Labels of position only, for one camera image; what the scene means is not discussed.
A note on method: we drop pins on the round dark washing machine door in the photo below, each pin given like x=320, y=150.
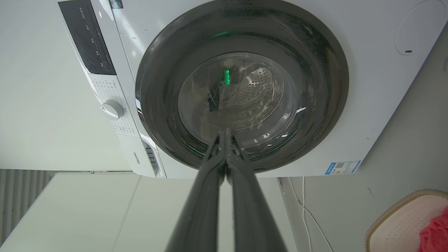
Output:
x=241, y=84

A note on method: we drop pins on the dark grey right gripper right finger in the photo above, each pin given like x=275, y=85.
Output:
x=253, y=217

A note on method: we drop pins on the white front-load washing machine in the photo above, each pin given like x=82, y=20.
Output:
x=378, y=87

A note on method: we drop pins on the blue energy label sticker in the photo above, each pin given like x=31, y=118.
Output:
x=342, y=167

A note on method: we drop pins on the white laundry basket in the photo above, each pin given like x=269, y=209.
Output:
x=399, y=224

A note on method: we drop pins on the grey ribbed radiator panel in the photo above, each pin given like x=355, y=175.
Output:
x=19, y=199

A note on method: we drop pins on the white washing machine program knob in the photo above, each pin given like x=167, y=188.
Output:
x=112, y=109

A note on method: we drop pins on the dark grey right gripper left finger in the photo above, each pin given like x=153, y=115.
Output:
x=199, y=213

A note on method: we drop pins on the white cabinet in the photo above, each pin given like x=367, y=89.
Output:
x=105, y=213

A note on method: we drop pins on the black washing machine display panel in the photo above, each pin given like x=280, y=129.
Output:
x=86, y=36

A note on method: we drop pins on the red garment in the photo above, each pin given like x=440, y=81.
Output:
x=435, y=232

